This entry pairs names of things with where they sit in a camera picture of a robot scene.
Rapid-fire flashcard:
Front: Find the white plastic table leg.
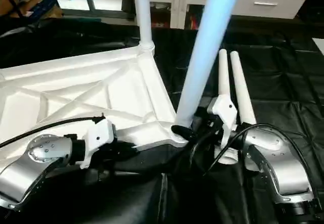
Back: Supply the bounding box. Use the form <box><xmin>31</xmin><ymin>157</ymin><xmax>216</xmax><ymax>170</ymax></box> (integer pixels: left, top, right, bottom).
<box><xmin>217</xmin><ymin>49</ymin><xmax>239</xmax><ymax>165</ymax></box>
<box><xmin>174</xmin><ymin>0</ymin><xmax>245</xmax><ymax>139</ymax></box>
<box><xmin>229</xmin><ymin>51</ymin><xmax>258</xmax><ymax>126</ymax></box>
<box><xmin>133</xmin><ymin>0</ymin><xmax>155</xmax><ymax>56</ymax></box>

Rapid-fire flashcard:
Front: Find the white plastic table top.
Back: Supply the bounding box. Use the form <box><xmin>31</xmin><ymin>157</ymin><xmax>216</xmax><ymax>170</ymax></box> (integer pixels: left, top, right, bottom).
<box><xmin>0</xmin><ymin>45</ymin><xmax>193</xmax><ymax>165</ymax></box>

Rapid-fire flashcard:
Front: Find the black mat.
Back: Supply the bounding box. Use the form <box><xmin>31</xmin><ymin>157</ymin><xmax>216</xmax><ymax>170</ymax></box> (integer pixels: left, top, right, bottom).
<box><xmin>0</xmin><ymin>14</ymin><xmax>324</xmax><ymax>224</ymax></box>

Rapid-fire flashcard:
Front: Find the white glass door cabinet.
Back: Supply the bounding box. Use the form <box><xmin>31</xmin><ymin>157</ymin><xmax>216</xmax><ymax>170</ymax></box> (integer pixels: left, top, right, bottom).
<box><xmin>129</xmin><ymin>0</ymin><xmax>216</xmax><ymax>30</ymax></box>

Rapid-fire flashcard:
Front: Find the white drawer unit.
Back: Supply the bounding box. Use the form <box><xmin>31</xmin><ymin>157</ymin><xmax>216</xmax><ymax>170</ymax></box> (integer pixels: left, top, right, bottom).
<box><xmin>230</xmin><ymin>0</ymin><xmax>310</xmax><ymax>20</ymax></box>

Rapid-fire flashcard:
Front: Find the blue box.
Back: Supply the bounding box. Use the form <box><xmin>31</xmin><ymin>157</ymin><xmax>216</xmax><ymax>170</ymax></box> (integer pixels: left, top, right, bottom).
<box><xmin>31</xmin><ymin>0</ymin><xmax>64</xmax><ymax>19</ymax></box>

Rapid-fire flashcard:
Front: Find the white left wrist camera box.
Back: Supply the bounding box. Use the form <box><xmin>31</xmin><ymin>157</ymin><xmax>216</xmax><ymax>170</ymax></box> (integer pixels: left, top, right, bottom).
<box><xmin>80</xmin><ymin>118</ymin><xmax>116</xmax><ymax>170</ymax></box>

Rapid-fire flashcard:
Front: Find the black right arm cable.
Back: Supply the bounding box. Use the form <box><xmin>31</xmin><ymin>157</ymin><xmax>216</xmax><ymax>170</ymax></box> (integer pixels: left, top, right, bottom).
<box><xmin>188</xmin><ymin>120</ymin><xmax>309</xmax><ymax>184</ymax></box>

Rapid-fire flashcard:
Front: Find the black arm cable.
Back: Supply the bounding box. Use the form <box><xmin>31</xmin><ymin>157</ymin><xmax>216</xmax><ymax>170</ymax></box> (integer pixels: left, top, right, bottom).
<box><xmin>0</xmin><ymin>114</ymin><xmax>107</xmax><ymax>150</ymax></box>
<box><xmin>188</xmin><ymin>120</ymin><xmax>309</xmax><ymax>184</ymax></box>

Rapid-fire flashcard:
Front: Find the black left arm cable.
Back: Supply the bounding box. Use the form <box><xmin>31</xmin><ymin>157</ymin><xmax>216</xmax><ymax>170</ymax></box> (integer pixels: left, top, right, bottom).
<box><xmin>0</xmin><ymin>114</ymin><xmax>107</xmax><ymax>150</ymax></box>

